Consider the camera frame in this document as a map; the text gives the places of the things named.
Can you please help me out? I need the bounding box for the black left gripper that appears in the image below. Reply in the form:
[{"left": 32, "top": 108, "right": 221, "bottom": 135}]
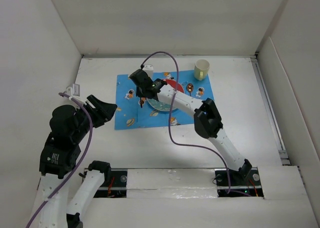
[{"left": 72, "top": 94, "right": 117, "bottom": 140}]

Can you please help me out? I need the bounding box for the red and teal floral plate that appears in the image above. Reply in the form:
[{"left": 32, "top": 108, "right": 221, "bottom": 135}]
[{"left": 147, "top": 79, "right": 176, "bottom": 112}]

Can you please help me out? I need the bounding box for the blue space-print cloth placemat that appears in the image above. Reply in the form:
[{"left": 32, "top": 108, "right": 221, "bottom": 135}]
[{"left": 114, "top": 70, "right": 214, "bottom": 130}]

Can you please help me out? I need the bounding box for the copper spoon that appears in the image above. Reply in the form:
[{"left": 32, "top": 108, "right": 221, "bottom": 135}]
[{"left": 186, "top": 83, "right": 194, "bottom": 96}]

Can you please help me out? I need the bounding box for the pale yellow paper cup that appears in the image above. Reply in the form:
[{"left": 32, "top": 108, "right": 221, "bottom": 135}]
[{"left": 194, "top": 59, "right": 210, "bottom": 81}]

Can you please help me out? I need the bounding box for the copper fork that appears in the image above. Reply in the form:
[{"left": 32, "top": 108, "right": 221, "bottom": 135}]
[{"left": 139, "top": 98, "right": 146, "bottom": 108}]

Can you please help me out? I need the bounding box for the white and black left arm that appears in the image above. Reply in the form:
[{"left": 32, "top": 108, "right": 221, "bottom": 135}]
[{"left": 27, "top": 93, "right": 117, "bottom": 227}]

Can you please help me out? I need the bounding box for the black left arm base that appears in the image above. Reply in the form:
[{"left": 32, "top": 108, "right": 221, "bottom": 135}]
[{"left": 94, "top": 169, "right": 128, "bottom": 198}]

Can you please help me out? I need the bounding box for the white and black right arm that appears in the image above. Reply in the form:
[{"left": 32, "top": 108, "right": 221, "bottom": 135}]
[{"left": 129, "top": 69, "right": 252, "bottom": 186}]

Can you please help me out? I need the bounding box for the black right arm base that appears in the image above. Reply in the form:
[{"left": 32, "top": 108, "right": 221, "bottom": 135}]
[{"left": 212, "top": 167, "right": 264, "bottom": 197}]

